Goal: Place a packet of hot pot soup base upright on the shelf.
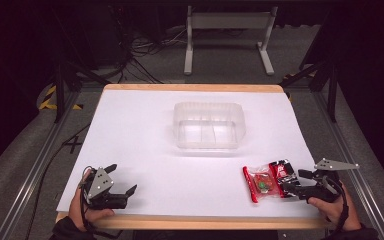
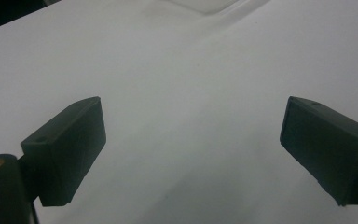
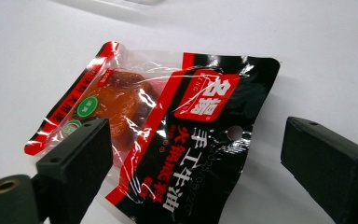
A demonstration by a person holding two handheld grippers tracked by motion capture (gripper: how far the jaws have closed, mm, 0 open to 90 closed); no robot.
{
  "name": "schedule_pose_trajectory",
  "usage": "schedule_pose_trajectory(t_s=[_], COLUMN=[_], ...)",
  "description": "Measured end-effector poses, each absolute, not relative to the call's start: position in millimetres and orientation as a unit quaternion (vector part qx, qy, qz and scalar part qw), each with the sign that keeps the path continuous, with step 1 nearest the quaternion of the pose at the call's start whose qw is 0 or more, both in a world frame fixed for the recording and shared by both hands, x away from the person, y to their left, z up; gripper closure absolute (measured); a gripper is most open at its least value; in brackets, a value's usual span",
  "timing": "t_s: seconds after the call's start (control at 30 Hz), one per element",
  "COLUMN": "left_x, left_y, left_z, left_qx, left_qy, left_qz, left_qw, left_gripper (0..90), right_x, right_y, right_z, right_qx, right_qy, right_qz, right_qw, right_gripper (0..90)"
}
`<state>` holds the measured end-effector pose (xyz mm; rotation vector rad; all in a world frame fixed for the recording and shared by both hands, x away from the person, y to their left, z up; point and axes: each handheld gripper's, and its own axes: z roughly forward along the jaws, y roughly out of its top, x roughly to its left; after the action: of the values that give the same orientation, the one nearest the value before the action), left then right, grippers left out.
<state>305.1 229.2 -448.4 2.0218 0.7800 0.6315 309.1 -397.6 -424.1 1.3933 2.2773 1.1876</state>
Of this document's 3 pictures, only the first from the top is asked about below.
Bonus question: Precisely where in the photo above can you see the bundle of black floor cables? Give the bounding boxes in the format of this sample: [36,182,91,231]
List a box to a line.
[109,6,188,84]

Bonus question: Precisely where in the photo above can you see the black tripod stand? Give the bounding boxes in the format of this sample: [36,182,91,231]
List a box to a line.
[48,6,112,124]
[279,59,340,124]

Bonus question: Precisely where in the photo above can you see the black and red snack packet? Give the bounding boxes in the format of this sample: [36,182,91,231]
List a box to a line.
[268,158,302,198]

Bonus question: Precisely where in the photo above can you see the long black floor cable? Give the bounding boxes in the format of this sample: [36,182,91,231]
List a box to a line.
[23,122,92,240]

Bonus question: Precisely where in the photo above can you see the yellow black hazard tape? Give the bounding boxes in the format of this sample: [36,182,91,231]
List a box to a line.
[38,84,84,111]

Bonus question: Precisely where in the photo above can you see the white metal stand frame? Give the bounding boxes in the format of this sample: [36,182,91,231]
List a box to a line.
[183,5,279,76]

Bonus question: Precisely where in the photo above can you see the wooden table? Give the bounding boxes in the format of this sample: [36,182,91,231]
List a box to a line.
[55,83,331,232]

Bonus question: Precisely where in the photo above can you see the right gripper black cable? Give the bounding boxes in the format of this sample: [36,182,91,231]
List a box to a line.
[325,176,350,234]

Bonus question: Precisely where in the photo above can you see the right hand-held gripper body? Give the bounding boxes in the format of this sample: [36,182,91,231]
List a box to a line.
[299,157,361,203]

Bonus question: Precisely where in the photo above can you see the person's left hand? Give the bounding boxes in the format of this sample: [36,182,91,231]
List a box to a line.
[68,178,116,232]

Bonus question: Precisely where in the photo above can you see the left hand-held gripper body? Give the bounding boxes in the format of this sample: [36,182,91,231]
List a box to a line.
[83,166,128,211]

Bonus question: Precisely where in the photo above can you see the person's right hand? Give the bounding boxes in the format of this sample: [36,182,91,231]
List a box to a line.
[307,181,363,233]

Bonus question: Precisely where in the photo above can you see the white table cover sheet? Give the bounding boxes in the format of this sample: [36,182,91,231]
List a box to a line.
[55,89,322,220]

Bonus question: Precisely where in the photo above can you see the clear plastic container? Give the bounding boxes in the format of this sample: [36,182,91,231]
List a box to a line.
[172,101,247,150]

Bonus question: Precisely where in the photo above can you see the clear red-edged snack packet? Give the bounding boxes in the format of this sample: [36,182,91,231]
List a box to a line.
[241,163,284,205]

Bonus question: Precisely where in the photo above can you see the aluminium floor rail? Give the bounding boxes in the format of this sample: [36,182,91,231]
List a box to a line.
[312,90,384,240]
[0,90,81,240]

